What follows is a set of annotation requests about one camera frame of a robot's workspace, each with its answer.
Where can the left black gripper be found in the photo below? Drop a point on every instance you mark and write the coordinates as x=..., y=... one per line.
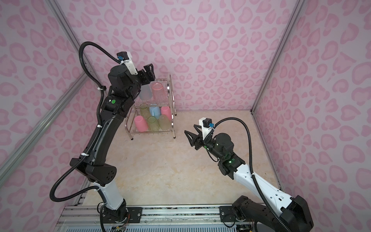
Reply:
x=149, y=74

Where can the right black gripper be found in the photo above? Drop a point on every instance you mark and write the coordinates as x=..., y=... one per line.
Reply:
x=195, y=138

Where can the clear peach plastic cup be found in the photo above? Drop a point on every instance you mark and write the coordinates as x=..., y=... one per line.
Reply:
x=158, y=92

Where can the teal plastic cup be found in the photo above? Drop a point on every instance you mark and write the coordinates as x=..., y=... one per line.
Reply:
x=145, y=93

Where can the yellow-green plastic cup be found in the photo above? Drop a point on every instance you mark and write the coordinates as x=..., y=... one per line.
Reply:
x=164, y=122

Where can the pink plastic cup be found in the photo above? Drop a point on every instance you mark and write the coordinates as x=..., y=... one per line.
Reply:
x=141, y=124
x=166, y=111

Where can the green plastic cup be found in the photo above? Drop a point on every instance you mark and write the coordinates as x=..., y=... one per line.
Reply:
x=145, y=112
x=153, y=124

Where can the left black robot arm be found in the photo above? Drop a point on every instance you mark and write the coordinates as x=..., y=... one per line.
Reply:
x=125, y=88

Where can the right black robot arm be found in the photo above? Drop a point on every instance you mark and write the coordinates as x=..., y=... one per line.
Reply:
x=279, y=210

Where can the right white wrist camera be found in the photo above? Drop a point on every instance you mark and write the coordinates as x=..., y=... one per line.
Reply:
x=207, y=127

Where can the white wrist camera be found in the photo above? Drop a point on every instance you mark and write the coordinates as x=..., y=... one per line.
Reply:
x=125, y=58
x=207, y=127

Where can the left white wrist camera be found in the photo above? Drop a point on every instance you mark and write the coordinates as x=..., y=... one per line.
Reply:
x=125, y=58

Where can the chrome wire dish rack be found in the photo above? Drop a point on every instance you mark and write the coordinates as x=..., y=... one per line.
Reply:
x=130, y=127

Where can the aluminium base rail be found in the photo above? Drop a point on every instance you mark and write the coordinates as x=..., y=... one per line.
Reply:
x=167, y=218

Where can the left aluminium frame beam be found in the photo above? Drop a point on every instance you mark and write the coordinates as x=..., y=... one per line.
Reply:
x=19, y=154

